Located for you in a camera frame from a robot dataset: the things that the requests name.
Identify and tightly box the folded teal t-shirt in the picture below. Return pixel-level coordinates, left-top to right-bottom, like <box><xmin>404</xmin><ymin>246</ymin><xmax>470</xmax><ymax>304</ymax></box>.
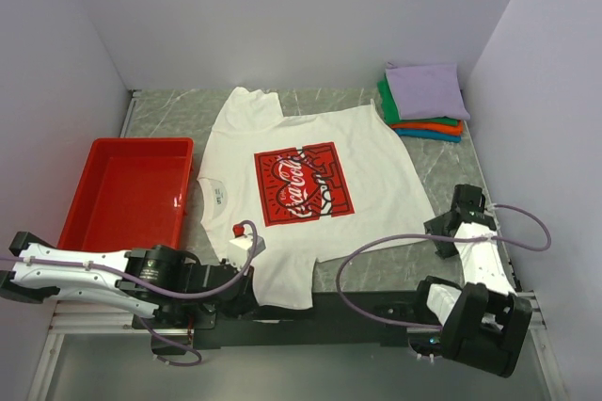
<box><xmin>394</xmin><ymin>129</ymin><xmax>462</xmax><ymax>143</ymax></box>

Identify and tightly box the folded orange t-shirt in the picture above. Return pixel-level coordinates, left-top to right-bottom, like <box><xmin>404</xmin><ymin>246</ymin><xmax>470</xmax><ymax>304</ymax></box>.
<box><xmin>389</xmin><ymin>120</ymin><xmax>463</xmax><ymax>136</ymax></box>

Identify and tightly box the aluminium frame rail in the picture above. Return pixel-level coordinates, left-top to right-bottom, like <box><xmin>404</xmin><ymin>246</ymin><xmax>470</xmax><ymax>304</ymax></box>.
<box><xmin>27</xmin><ymin>291</ymin><xmax>569</xmax><ymax>400</ymax></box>

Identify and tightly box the white printed t-shirt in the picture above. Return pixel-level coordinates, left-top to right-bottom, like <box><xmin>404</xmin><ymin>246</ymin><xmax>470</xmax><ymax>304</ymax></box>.
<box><xmin>198</xmin><ymin>88</ymin><xmax>434</xmax><ymax>310</ymax></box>

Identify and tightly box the black base beam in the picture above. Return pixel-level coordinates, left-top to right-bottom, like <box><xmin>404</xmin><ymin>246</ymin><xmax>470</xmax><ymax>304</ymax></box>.
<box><xmin>133</xmin><ymin>291</ymin><xmax>438</xmax><ymax>350</ymax></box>

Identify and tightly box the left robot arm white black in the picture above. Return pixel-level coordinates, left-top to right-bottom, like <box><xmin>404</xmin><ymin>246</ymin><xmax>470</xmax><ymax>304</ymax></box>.
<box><xmin>1</xmin><ymin>232</ymin><xmax>251</xmax><ymax>328</ymax></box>

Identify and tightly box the folded lilac t-shirt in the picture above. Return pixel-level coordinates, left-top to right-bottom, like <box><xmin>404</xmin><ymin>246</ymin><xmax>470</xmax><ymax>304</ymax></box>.
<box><xmin>385</xmin><ymin>63</ymin><xmax>470</xmax><ymax>120</ymax></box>

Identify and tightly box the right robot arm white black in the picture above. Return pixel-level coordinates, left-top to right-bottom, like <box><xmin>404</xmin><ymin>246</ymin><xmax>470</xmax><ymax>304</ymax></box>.
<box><xmin>412</xmin><ymin>184</ymin><xmax>532</xmax><ymax>377</ymax></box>

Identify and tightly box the red plastic bin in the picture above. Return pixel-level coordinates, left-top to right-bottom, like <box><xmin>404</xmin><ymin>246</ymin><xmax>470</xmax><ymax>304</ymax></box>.
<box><xmin>57</xmin><ymin>137</ymin><xmax>194</xmax><ymax>253</ymax></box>

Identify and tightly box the folded green t-shirt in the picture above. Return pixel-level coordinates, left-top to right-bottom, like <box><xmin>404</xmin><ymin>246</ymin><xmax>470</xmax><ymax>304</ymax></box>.
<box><xmin>377</xmin><ymin>77</ymin><xmax>461</xmax><ymax>128</ymax></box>

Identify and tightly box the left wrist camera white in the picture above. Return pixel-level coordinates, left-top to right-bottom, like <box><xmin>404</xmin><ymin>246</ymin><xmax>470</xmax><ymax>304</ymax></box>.
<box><xmin>226</xmin><ymin>225</ymin><xmax>265</xmax><ymax>269</ymax></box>

